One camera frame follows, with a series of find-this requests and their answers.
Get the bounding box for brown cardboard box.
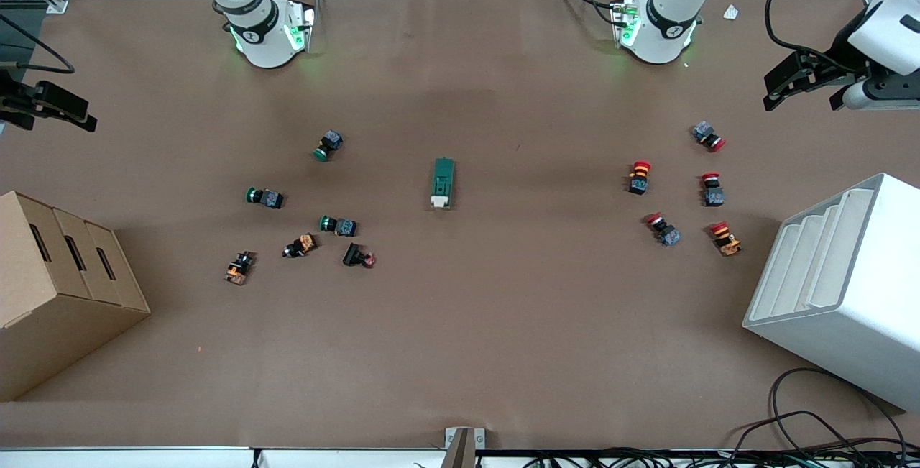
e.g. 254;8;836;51
0;191;152;403

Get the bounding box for metal table edge bracket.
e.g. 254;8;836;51
444;427;486;468

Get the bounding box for red emergency stop button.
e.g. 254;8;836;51
701;173;726;208
691;121;727;152
627;160;653;196
709;221;742;257
645;212;681;247

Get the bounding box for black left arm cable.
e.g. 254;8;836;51
765;0;920;66

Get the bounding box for black looped floor cable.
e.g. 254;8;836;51
733;367;910;454

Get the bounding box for black button with red lens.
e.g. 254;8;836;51
342;242;377;269

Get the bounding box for black cable bundle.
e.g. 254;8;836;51
521;446;920;468

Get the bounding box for black orange push button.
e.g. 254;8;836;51
224;251;257;286
282;234;318;259

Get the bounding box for brown paper table cover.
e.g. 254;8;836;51
0;0;920;451

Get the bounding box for white table edge rail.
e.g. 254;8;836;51
0;446;448;468

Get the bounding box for green load switch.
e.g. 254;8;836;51
430;157;456;211

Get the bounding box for white stepped plastic bin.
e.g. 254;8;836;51
742;173;920;413

